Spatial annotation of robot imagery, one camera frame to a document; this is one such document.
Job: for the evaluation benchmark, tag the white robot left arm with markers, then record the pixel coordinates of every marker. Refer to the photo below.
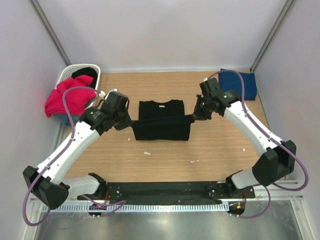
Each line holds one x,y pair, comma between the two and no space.
47,181

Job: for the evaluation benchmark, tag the aluminium frame rail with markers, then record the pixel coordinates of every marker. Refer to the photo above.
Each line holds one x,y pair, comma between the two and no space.
278,194

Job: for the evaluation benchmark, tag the pink t-shirt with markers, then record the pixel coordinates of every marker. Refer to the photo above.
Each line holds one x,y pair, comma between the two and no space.
70,97

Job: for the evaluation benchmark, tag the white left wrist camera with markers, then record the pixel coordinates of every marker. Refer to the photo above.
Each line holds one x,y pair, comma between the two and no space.
105,95

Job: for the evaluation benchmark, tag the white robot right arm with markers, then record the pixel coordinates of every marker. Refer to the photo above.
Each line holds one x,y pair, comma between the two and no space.
275,156

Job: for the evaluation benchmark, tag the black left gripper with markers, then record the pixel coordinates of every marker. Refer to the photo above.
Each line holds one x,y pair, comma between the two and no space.
127,122

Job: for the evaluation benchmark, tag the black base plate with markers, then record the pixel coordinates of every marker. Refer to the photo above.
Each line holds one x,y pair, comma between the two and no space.
172,193

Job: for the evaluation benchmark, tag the grey-blue garment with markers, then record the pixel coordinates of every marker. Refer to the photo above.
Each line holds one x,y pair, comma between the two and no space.
64,119

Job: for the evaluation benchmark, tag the black garment in basket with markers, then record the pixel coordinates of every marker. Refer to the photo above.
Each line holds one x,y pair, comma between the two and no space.
88,71

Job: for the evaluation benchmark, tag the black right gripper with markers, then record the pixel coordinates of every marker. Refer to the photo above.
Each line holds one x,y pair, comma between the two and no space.
198,115

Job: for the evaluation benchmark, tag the white slotted cable duct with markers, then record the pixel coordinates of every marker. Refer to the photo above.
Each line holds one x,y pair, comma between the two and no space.
87,207

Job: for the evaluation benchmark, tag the black t-shirt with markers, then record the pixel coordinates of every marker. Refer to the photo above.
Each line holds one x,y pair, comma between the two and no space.
162,121

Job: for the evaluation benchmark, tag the left aluminium corner post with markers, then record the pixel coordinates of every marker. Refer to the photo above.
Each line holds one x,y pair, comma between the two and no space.
50,31

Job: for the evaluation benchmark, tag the right aluminium corner post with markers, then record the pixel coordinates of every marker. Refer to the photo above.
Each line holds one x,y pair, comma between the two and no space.
280,19

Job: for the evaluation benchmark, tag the white laundry basket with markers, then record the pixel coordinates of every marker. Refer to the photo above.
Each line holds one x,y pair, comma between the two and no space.
82,77

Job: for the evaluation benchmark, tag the aluminium corner post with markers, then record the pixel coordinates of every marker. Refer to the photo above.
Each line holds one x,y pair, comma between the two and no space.
280,19
50,31

